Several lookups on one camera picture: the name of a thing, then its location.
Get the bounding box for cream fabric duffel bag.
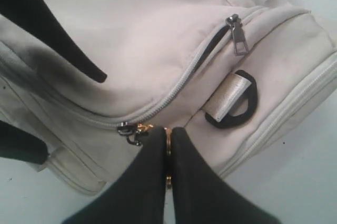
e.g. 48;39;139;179
1;0;336;195

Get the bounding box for gold keyring zipper pull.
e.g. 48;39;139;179
134;124;173;190

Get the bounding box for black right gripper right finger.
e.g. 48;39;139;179
171;127;280;224

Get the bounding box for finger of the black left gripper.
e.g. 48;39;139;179
1;0;107;83
1;121;49;165

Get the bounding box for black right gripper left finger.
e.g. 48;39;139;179
64;127;165;224

